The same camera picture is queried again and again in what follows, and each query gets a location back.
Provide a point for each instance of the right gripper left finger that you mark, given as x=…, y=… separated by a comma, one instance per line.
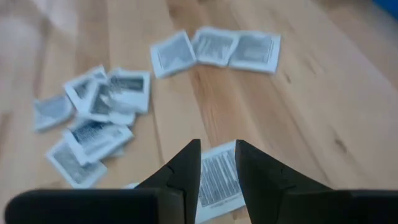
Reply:
x=155, y=205

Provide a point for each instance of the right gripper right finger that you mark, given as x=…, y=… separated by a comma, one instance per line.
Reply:
x=280, y=202

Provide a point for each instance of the white printed sachet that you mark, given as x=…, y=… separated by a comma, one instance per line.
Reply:
x=96, y=137
x=81, y=90
x=217, y=177
x=109, y=110
x=255, y=51
x=74, y=168
x=130, y=185

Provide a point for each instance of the translucent white packet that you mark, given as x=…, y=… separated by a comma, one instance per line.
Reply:
x=214, y=46

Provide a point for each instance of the dark antiseptic towelette packet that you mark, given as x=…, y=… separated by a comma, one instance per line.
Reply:
x=129, y=88

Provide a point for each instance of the crumpled white sachet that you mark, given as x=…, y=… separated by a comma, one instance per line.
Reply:
x=51, y=112

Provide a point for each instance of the blue alcohol pad packet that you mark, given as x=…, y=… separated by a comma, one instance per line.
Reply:
x=172, y=54

